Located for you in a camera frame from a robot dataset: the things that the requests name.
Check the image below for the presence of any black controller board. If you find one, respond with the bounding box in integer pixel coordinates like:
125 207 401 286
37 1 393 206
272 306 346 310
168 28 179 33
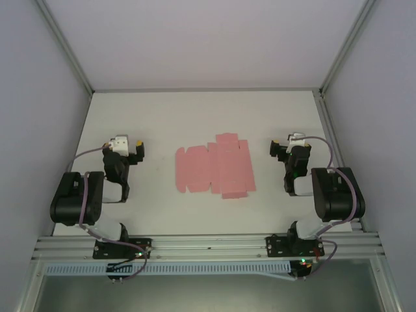
105 261 135 284
290 258 315 282

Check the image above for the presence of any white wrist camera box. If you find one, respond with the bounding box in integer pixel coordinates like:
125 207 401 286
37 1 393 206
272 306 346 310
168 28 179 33
285 131 308 153
109 133 130 157

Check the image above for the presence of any pink paper box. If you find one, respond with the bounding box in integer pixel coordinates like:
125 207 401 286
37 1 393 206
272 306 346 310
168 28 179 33
175 132 258 201

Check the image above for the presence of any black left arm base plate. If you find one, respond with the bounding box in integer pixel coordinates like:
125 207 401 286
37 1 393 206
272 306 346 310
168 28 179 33
92 237 153 260

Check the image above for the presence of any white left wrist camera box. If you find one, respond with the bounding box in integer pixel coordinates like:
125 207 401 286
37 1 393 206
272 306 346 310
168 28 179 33
109 133 130 157

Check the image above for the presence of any aluminium side rail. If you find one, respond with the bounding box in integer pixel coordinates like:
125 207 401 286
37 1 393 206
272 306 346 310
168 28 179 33
313 92 367 233

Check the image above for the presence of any grey metal panel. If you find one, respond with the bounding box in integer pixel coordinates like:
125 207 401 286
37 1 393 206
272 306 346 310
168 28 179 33
34 274 386 312

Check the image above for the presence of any white slotted cable duct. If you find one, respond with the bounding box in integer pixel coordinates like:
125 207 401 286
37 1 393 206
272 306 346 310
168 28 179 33
43 259 293 276

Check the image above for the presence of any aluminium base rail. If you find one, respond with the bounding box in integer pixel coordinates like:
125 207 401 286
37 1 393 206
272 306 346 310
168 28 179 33
31 231 387 261

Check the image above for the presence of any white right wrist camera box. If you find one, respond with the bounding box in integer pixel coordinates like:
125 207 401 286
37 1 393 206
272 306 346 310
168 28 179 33
285 131 308 153

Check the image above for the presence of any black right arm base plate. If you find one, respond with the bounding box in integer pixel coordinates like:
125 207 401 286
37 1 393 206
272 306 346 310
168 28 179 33
265 233 326 258

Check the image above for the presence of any aluminium frame post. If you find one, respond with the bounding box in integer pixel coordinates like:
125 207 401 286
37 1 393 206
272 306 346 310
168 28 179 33
319 0 380 98
32 0 96 96

